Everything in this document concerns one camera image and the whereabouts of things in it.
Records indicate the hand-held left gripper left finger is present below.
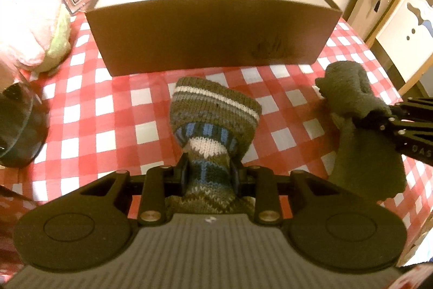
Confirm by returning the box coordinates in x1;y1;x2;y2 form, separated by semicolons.
79;152;191;227

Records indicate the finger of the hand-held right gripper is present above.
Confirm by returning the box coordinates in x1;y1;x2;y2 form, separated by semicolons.
389;97;433;122
352;109;433;141

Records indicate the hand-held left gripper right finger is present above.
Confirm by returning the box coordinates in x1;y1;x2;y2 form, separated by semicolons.
230;158;342;226

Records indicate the grey scalloped cloth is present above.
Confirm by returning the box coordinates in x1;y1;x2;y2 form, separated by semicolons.
314;60;408;203

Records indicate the striped knit sock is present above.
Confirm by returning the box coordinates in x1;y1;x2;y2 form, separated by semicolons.
165;76;263;215

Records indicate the brown cardboard box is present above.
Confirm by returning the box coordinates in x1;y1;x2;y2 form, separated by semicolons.
84;0;344;77

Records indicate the white wooden chair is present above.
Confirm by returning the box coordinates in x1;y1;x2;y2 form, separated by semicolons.
365;0;433;96

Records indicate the red white checked tablecloth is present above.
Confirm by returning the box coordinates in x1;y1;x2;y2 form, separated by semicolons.
0;13;433;276

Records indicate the dark glass bowl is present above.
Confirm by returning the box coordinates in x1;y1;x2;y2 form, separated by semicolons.
0;70;51;169

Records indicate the pink green plush toy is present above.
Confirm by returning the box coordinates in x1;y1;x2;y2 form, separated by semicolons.
0;0;72;74

